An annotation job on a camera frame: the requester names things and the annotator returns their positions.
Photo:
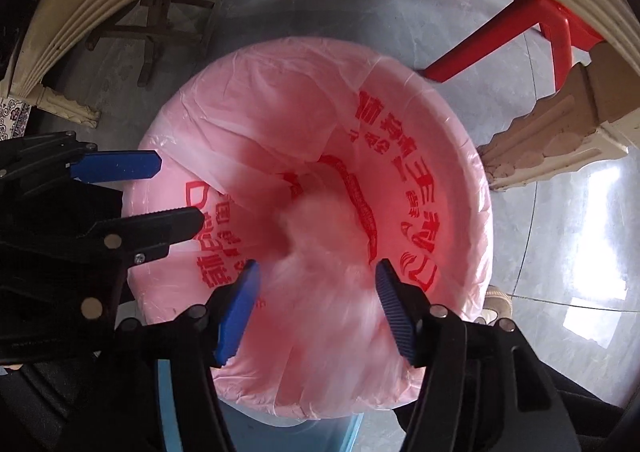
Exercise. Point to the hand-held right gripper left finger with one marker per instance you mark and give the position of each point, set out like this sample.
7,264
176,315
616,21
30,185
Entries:
239,312

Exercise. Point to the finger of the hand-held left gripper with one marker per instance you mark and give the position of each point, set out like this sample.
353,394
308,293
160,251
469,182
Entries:
120,165
155,231

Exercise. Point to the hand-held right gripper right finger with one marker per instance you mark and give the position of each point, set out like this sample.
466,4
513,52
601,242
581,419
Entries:
395,312

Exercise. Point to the blue plastic waste bin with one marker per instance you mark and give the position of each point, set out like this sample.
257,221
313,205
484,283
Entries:
310,434

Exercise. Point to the pink plastic bin liner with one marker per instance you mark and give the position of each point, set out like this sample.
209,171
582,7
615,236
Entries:
310,132

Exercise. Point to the person's beige shoe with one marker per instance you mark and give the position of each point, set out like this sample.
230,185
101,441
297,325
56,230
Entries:
496,307

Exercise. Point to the blue and white patterned cloth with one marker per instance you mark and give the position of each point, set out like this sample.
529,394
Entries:
11,116

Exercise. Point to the dark wooden stool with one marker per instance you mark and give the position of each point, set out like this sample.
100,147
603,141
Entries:
157,17

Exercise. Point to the person's dark pants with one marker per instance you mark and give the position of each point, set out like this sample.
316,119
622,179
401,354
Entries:
590,402

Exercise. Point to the red plastic stool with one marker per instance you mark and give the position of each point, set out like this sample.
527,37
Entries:
545,17

